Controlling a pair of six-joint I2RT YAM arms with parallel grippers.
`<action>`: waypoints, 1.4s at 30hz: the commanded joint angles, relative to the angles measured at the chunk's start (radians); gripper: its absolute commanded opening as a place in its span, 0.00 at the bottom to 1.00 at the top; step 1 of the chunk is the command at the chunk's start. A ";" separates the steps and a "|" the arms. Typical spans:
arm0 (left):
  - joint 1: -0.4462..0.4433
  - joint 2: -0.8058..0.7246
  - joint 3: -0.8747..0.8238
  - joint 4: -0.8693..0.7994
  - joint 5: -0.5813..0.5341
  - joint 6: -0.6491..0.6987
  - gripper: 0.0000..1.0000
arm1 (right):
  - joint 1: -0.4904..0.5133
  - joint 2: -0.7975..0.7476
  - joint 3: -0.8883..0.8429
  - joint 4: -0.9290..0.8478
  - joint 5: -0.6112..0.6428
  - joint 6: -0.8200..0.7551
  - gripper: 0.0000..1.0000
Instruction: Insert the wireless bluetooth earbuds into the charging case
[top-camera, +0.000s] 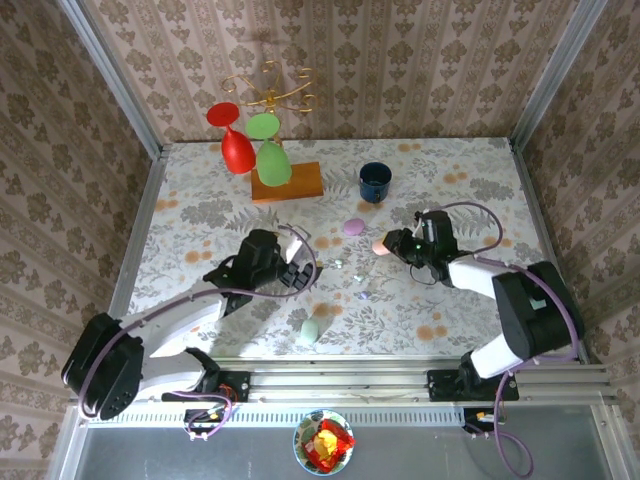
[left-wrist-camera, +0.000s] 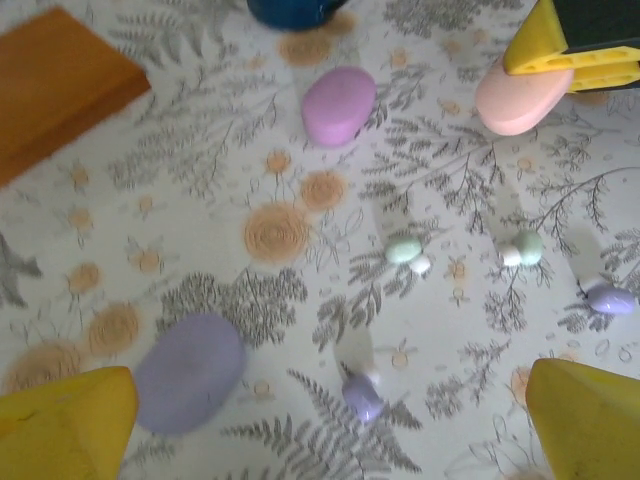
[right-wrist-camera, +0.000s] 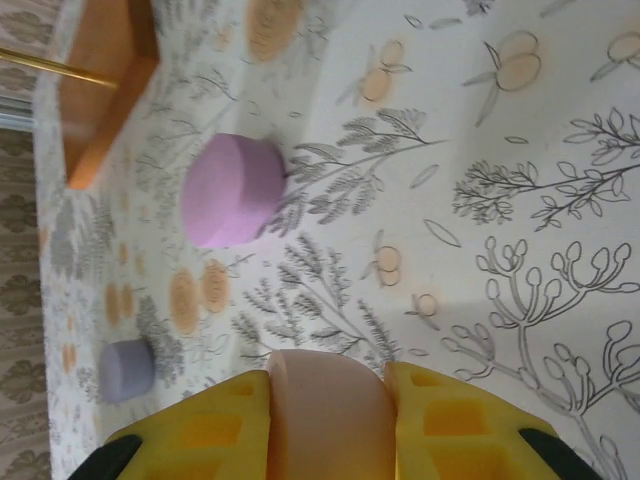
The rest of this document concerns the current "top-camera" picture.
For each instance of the peach earbud charging case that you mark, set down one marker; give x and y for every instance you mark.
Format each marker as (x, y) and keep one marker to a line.
(379, 247)

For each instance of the lilac earbud charging case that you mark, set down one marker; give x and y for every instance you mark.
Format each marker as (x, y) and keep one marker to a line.
(353, 227)

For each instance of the mint green earbud charging case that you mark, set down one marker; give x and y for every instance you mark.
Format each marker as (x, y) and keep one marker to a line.
(309, 331)

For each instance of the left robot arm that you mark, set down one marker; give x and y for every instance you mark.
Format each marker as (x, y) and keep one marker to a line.
(100, 370)

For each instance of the dark blue mug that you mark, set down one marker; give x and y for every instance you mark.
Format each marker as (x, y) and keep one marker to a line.
(371, 192)

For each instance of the green wine glass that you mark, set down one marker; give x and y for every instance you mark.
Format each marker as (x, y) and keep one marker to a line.
(272, 165)

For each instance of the red wine glass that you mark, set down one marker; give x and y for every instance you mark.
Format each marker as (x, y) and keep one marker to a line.
(238, 152)

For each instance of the floral patterned table cover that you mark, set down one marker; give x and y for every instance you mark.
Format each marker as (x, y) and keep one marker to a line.
(200, 165)

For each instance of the black power connector block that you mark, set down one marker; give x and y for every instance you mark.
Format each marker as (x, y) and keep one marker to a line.
(472, 422)
(197, 417)

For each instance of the red snack packet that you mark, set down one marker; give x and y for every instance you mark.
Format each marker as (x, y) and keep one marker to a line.
(327, 445)

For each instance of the patterned bowl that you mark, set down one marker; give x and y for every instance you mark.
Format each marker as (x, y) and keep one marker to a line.
(300, 450)

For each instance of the grey metal shelf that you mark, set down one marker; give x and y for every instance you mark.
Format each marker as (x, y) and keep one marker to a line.
(150, 455)

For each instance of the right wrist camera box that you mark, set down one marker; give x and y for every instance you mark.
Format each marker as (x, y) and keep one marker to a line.
(419, 224)

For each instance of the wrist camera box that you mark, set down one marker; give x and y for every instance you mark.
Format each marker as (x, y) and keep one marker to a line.
(419, 224)
(296, 247)

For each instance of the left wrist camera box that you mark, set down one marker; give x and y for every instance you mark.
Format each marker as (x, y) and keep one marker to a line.
(296, 247)

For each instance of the aluminium side rail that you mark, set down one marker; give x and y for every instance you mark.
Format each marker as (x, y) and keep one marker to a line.
(147, 200)
(531, 200)

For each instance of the aluminium front rail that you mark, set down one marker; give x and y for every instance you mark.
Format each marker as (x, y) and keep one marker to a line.
(340, 380)

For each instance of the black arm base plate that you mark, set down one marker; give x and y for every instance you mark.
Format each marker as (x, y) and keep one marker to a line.
(442, 387)
(235, 385)

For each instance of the aluminium corner post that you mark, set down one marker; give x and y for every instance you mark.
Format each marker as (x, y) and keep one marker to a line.
(115, 80)
(555, 75)

